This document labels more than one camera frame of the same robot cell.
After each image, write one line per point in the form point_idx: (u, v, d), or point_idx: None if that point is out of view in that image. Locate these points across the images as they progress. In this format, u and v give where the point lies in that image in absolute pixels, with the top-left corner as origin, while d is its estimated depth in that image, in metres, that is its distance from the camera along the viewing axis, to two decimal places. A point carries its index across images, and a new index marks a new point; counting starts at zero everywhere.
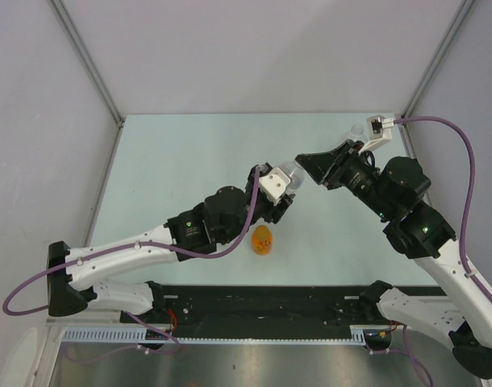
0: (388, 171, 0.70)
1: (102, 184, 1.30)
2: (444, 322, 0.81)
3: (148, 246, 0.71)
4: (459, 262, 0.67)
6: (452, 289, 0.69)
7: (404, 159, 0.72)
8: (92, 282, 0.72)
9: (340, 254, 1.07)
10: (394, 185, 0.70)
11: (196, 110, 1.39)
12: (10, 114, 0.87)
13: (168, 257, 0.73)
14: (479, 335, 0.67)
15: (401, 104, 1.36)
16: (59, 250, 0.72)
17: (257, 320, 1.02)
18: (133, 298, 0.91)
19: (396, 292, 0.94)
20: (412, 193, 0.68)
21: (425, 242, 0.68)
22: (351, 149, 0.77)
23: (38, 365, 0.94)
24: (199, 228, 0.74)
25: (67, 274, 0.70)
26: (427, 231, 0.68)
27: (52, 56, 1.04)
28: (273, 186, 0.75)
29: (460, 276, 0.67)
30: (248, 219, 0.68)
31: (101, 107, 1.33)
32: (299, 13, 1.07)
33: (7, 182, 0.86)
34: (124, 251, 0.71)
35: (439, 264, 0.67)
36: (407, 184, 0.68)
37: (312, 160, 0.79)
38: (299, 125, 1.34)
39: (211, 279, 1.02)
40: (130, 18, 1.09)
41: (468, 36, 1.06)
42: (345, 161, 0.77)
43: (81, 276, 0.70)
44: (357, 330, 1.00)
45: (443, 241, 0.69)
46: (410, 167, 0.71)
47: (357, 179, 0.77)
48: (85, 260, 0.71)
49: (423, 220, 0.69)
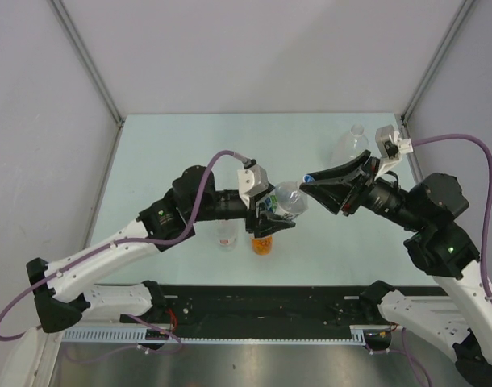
0: (427, 189, 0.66)
1: (102, 184, 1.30)
2: (448, 332, 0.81)
3: (125, 243, 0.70)
4: (480, 285, 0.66)
6: (469, 310, 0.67)
7: (434, 174, 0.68)
8: (78, 290, 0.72)
9: (340, 254, 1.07)
10: (431, 205, 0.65)
11: (197, 111, 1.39)
12: (10, 114, 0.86)
13: (148, 250, 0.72)
14: (490, 358, 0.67)
15: (401, 104, 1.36)
16: (37, 268, 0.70)
17: (257, 320, 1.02)
18: (130, 300, 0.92)
19: (397, 294, 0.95)
20: (449, 216, 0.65)
21: (449, 262, 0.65)
22: (368, 181, 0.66)
23: (38, 365, 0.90)
24: (173, 214, 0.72)
25: (49, 289, 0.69)
26: (452, 251, 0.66)
27: (52, 56, 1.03)
28: (243, 183, 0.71)
29: (481, 298, 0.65)
30: (198, 202, 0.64)
31: (101, 107, 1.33)
32: (300, 14, 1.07)
33: (8, 182, 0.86)
34: (103, 253, 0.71)
35: (460, 285, 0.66)
36: (445, 205, 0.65)
37: (327, 192, 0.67)
38: (298, 124, 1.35)
39: (210, 279, 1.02)
40: (131, 19, 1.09)
41: (468, 37, 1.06)
42: (363, 193, 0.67)
43: (64, 287, 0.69)
44: (357, 330, 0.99)
45: (466, 262, 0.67)
46: (446, 185, 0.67)
47: (380, 201, 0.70)
48: (65, 271, 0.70)
49: (449, 238, 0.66)
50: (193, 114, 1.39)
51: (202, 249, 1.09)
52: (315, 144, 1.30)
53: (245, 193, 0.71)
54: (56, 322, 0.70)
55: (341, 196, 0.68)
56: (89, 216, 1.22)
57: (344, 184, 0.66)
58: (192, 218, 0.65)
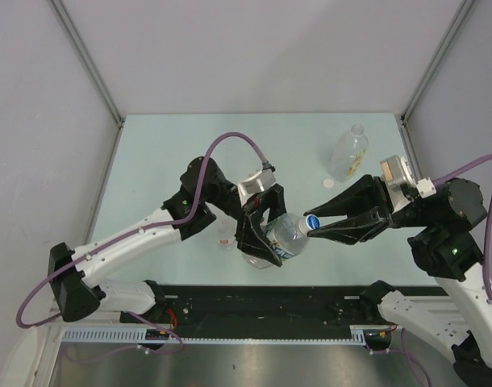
0: (449, 196, 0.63)
1: (102, 184, 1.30)
2: (447, 334, 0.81)
3: (152, 228, 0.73)
4: (481, 287, 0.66)
6: (470, 314, 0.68)
7: (460, 180, 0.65)
8: (105, 274, 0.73)
9: (340, 254, 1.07)
10: (451, 214, 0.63)
11: (197, 111, 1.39)
12: (10, 114, 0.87)
13: (172, 236, 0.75)
14: (490, 361, 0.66)
15: (401, 105, 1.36)
16: (63, 252, 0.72)
17: (257, 320, 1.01)
18: (135, 295, 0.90)
19: (397, 295, 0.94)
20: (467, 226, 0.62)
21: (452, 264, 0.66)
22: (388, 220, 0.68)
23: (38, 364, 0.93)
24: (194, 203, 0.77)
25: (78, 271, 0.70)
26: (456, 252, 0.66)
27: (52, 56, 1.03)
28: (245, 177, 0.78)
29: (482, 301, 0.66)
30: (198, 188, 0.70)
31: (101, 106, 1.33)
32: (300, 14, 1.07)
33: (8, 181, 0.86)
34: (131, 238, 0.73)
35: (463, 287, 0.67)
36: (465, 215, 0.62)
37: (342, 232, 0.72)
38: (298, 125, 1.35)
39: (211, 279, 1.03)
40: (130, 19, 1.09)
41: (468, 38, 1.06)
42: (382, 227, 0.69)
43: (94, 269, 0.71)
44: (357, 330, 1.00)
45: (470, 264, 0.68)
46: (468, 192, 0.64)
47: (396, 218, 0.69)
48: (93, 254, 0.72)
49: (454, 240, 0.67)
50: (193, 114, 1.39)
51: (202, 248, 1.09)
52: (316, 143, 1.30)
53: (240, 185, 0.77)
54: (77, 308, 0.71)
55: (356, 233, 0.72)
56: (89, 216, 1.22)
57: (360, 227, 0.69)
58: (194, 202, 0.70)
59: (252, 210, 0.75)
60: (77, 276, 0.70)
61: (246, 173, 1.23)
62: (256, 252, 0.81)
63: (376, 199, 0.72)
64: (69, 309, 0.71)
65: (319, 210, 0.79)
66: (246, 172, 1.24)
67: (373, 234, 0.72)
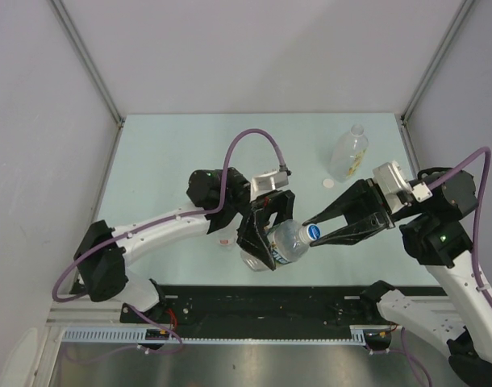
0: (443, 185, 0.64)
1: (102, 184, 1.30)
2: (443, 329, 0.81)
3: (189, 217, 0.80)
4: (471, 275, 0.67)
6: (460, 301, 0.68)
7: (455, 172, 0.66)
8: (138, 255, 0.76)
9: (339, 254, 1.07)
10: (443, 203, 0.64)
11: (197, 111, 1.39)
12: (10, 114, 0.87)
13: (200, 227, 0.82)
14: (481, 350, 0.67)
15: (401, 105, 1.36)
16: (104, 228, 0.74)
17: (257, 320, 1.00)
18: (145, 291, 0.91)
19: (396, 293, 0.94)
20: (457, 214, 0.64)
21: (441, 251, 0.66)
22: (388, 224, 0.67)
23: (38, 364, 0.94)
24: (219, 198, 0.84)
25: (119, 247, 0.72)
26: (444, 239, 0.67)
27: (52, 56, 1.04)
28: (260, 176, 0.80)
29: (472, 289, 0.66)
30: (223, 176, 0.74)
31: (101, 107, 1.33)
32: (300, 14, 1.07)
33: (7, 181, 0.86)
34: (167, 222, 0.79)
35: (452, 275, 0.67)
36: (456, 204, 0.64)
37: (343, 235, 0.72)
38: (298, 125, 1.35)
39: (211, 280, 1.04)
40: (130, 19, 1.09)
41: (467, 38, 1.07)
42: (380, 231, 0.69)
43: (134, 247, 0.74)
44: (357, 330, 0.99)
45: (459, 251, 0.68)
46: (462, 181, 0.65)
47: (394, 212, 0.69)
48: (134, 232, 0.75)
49: (443, 227, 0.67)
50: (193, 114, 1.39)
51: (202, 248, 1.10)
52: (316, 143, 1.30)
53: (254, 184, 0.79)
54: (106, 289, 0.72)
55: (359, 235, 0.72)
56: (89, 216, 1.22)
57: (360, 233, 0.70)
58: (223, 197, 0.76)
59: (258, 208, 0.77)
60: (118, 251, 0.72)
61: (263, 171, 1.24)
62: (253, 252, 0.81)
63: (372, 202, 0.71)
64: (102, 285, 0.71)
65: (318, 218, 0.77)
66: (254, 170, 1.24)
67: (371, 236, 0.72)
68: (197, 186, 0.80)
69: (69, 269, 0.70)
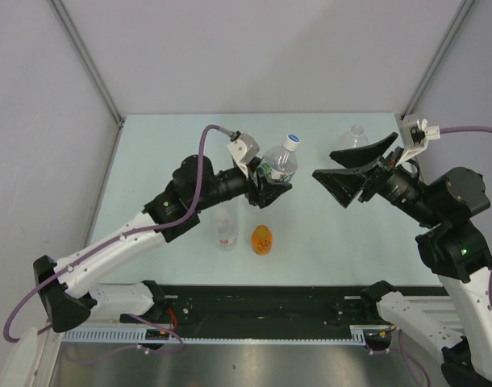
0: (447, 181, 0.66)
1: (102, 184, 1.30)
2: (439, 336, 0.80)
3: (134, 234, 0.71)
4: (485, 293, 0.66)
6: (468, 316, 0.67)
7: (460, 169, 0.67)
8: (88, 285, 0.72)
9: (340, 255, 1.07)
10: (450, 200, 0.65)
11: (196, 111, 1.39)
12: (10, 114, 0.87)
13: (156, 240, 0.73)
14: (477, 364, 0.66)
15: (401, 105, 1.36)
16: (45, 264, 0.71)
17: (256, 319, 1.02)
18: (133, 297, 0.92)
19: (397, 295, 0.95)
20: (467, 212, 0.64)
21: (459, 264, 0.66)
22: (383, 168, 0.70)
23: (38, 365, 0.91)
24: (177, 205, 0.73)
25: (61, 284, 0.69)
26: (464, 254, 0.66)
27: (52, 55, 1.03)
28: (237, 151, 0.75)
29: (483, 305, 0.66)
30: (200, 172, 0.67)
31: (101, 106, 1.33)
32: (300, 13, 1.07)
33: (8, 182, 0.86)
34: (110, 247, 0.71)
35: (466, 289, 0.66)
36: (464, 201, 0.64)
37: (339, 181, 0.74)
38: (298, 124, 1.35)
39: (210, 280, 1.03)
40: (130, 19, 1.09)
41: (469, 37, 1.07)
42: (381, 182, 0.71)
43: (76, 281, 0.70)
44: (357, 330, 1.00)
45: (477, 268, 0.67)
46: (469, 181, 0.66)
47: (398, 191, 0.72)
48: (76, 265, 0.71)
49: (464, 240, 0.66)
50: (193, 114, 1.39)
51: (202, 247, 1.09)
52: (316, 144, 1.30)
53: (242, 161, 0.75)
54: (66, 318, 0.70)
55: (351, 189, 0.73)
56: (89, 216, 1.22)
57: (358, 175, 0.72)
58: (193, 205, 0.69)
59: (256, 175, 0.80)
60: (60, 288, 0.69)
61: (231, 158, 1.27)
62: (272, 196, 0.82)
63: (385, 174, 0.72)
64: (59, 318, 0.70)
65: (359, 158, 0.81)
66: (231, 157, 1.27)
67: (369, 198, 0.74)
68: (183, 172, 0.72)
69: (12, 317, 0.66)
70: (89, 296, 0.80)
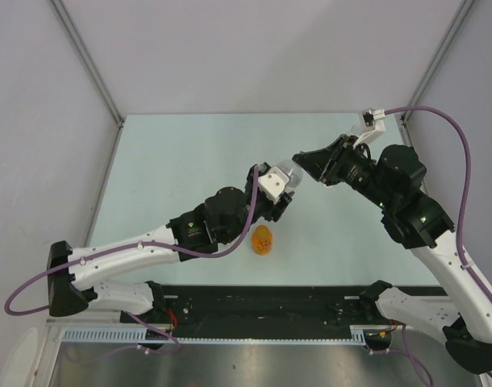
0: (384, 158, 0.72)
1: (102, 184, 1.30)
2: (439, 318, 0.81)
3: (151, 246, 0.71)
4: (455, 253, 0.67)
6: (446, 280, 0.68)
7: (397, 146, 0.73)
8: (94, 281, 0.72)
9: (339, 255, 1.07)
10: (389, 172, 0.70)
11: (196, 111, 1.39)
12: (10, 114, 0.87)
13: (170, 257, 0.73)
14: (473, 330, 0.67)
15: (401, 104, 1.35)
16: (61, 249, 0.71)
17: (256, 320, 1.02)
18: (135, 298, 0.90)
19: (394, 290, 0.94)
20: (407, 179, 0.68)
21: (422, 231, 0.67)
22: (345, 143, 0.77)
23: (38, 364, 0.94)
24: (201, 229, 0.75)
25: (70, 274, 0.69)
26: (425, 221, 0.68)
27: (52, 55, 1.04)
28: (273, 185, 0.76)
29: (457, 267, 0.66)
30: (248, 218, 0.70)
31: (101, 106, 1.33)
32: (299, 12, 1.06)
33: (8, 181, 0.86)
34: (127, 251, 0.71)
35: (436, 254, 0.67)
36: (402, 170, 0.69)
37: (312, 160, 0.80)
38: (299, 124, 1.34)
39: (210, 280, 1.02)
40: (130, 18, 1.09)
41: (469, 35, 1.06)
42: (341, 156, 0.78)
43: (85, 275, 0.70)
44: (357, 330, 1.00)
45: (440, 231, 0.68)
46: (406, 155, 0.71)
47: (354, 172, 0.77)
48: (89, 260, 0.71)
49: (421, 209, 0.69)
50: (192, 114, 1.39)
51: None
52: (317, 143, 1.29)
53: (278, 195, 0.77)
54: (61, 308, 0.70)
55: (322, 164, 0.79)
56: (89, 216, 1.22)
57: (327, 150, 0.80)
58: (243, 235, 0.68)
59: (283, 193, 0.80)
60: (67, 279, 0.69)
61: (231, 158, 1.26)
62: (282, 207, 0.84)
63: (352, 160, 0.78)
64: (58, 308, 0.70)
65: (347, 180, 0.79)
66: (231, 158, 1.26)
67: (333, 177, 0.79)
68: (227, 197, 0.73)
69: (14, 296, 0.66)
70: (92, 288, 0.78)
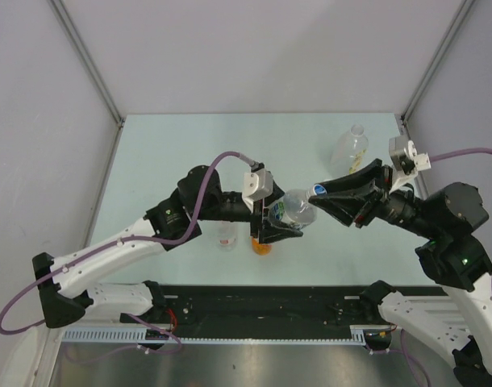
0: (446, 199, 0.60)
1: (102, 183, 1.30)
2: (448, 339, 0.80)
3: (131, 240, 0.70)
4: (489, 297, 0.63)
6: (477, 322, 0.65)
7: (453, 184, 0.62)
8: (82, 287, 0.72)
9: (339, 255, 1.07)
10: (448, 217, 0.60)
11: (196, 111, 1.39)
12: (10, 114, 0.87)
13: (154, 248, 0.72)
14: (491, 367, 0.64)
15: (401, 105, 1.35)
16: (43, 261, 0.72)
17: (257, 319, 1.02)
18: (132, 298, 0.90)
19: (398, 296, 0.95)
20: (469, 228, 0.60)
21: (464, 276, 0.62)
22: (382, 193, 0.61)
23: (38, 364, 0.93)
24: (180, 214, 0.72)
25: (55, 284, 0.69)
26: (467, 263, 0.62)
27: (52, 55, 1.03)
28: (246, 185, 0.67)
29: (490, 311, 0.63)
30: (199, 199, 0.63)
31: (101, 106, 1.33)
32: (300, 12, 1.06)
33: (8, 182, 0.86)
34: (110, 250, 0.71)
35: (471, 298, 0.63)
36: (464, 218, 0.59)
37: (340, 205, 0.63)
38: (298, 125, 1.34)
39: (206, 280, 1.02)
40: (130, 18, 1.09)
41: (469, 35, 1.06)
42: (378, 205, 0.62)
43: (70, 282, 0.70)
44: (357, 330, 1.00)
45: (478, 275, 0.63)
46: (464, 193, 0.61)
47: (394, 213, 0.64)
48: (72, 266, 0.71)
49: (464, 247, 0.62)
50: (193, 114, 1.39)
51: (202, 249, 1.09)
52: (316, 144, 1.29)
53: (248, 197, 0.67)
54: (59, 313, 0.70)
55: (353, 210, 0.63)
56: (89, 216, 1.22)
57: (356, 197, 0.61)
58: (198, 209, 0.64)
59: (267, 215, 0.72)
60: (53, 288, 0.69)
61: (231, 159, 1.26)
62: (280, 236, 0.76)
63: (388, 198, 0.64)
64: (52, 316, 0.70)
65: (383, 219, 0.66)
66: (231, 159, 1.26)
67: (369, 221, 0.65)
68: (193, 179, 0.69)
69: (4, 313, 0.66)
70: (84, 293, 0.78)
